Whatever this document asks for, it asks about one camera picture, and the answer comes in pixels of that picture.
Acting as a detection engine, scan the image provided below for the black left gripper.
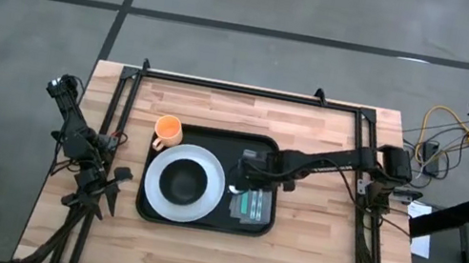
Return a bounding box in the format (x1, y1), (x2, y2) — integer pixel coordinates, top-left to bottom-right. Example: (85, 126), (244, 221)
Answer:
(57, 156), (136, 226)

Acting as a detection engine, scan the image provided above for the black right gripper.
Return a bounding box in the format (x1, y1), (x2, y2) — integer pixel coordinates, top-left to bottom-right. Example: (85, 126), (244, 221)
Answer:
(231, 146), (301, 201)

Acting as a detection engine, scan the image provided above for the teal-handled metal spoon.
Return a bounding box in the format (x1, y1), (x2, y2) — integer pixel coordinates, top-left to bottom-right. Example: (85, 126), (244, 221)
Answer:
(226, 182), (246, 198)

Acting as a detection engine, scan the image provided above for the teal-handled metal fork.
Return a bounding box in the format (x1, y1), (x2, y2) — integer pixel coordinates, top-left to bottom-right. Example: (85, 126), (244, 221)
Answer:
(251, 190), (272, 222)

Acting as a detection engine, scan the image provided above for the teal-handled metal knife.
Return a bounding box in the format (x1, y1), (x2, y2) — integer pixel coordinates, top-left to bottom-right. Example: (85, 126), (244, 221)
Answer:
(238, 190), (256, 218)

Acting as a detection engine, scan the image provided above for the grey cloth napkin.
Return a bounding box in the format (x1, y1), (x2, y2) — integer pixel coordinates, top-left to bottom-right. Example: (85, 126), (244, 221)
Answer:
(226, 184), (277, 230)

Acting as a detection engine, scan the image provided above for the white round plate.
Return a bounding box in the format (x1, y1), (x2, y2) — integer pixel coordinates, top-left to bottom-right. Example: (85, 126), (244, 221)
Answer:
(137, 136), (232, 230)

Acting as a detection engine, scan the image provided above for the dark grey bowl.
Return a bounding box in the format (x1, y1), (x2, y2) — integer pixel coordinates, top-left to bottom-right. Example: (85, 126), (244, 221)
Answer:
(154, 153), (213, 211)

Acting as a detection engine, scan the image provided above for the pale orange mug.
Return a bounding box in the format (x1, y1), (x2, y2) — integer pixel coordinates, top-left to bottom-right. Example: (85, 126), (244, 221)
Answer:
(150, 112), (188, 155)

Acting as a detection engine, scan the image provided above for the black plastic serving tray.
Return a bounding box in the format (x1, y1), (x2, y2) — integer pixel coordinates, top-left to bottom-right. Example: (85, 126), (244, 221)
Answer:
(132, 115), (290, 245)

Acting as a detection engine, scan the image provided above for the black power adapter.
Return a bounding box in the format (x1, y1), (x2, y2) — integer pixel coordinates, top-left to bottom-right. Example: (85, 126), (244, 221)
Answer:
(417, 139), (445, 179)

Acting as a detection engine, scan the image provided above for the white paper sheet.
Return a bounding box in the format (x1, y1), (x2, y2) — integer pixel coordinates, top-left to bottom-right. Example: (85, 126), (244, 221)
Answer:
(398, 200), (439, 260)

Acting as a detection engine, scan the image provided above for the black metal table frame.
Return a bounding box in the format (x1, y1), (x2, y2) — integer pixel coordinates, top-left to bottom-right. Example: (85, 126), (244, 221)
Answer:
(46, 46), (459, 263)

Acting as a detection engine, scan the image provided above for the yellow cable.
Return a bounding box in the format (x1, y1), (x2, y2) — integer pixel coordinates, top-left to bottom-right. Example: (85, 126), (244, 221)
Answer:
(412, 101), (469, 176)

